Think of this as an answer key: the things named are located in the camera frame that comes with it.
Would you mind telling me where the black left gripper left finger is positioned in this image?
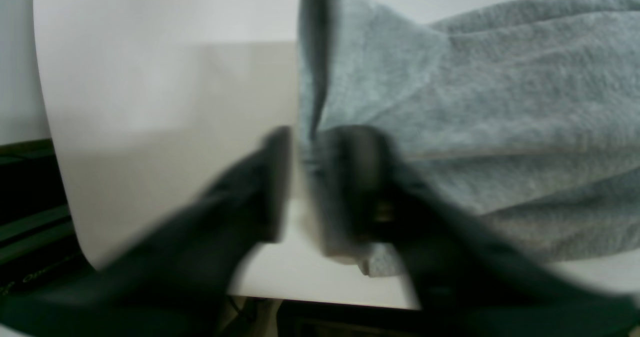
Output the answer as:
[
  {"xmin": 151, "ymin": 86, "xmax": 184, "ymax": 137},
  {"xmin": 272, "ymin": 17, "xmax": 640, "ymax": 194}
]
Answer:
[{"xmin": 1, "ymin": 126, "xmax": 291, "ymax": 337}]

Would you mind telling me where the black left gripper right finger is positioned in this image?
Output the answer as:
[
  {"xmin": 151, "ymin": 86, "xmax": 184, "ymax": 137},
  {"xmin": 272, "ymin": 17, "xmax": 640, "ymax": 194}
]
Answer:
[{"xmin": 325, "ymin": 126, "xmax": 639, "ymax": 337}]

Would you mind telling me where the grey T-shirt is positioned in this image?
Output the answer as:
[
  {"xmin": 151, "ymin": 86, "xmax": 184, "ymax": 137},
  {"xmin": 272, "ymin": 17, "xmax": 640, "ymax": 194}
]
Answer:
[{"xmin": 298, "ymin": 0, "xmax": 640, "ymax": 262}]

